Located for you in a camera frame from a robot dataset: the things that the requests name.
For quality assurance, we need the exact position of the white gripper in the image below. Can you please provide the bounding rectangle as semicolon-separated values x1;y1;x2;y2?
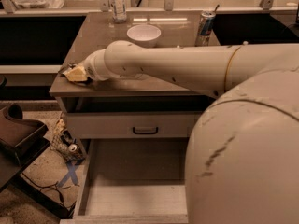
64;49;109;82

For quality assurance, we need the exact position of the dark rxbar chocolate wrapper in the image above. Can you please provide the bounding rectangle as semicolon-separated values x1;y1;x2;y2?
59;64;92;84

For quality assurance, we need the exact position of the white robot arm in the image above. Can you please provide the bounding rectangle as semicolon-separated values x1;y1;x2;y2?
60;41;299;224

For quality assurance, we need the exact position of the grey drawer cabinet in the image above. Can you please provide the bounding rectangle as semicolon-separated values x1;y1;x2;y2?
49;10;222;224

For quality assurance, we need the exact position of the open bottom drawer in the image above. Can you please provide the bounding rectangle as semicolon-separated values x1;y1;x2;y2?
60;138;188;224

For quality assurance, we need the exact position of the white ceramic bowl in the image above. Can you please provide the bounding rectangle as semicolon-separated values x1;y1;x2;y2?
127;24;162;48

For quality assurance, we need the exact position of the clear bottle with label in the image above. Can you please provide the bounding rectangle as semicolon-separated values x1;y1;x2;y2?
109;0;127;23

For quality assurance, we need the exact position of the energy drink can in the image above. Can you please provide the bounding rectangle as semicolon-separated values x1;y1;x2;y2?
195;10;216;47

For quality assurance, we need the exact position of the closed drawer with black handle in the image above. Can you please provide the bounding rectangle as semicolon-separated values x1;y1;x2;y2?
64;112;201;139

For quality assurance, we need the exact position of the wire basket with cans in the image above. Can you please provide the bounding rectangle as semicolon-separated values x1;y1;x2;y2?
51;118;84;161

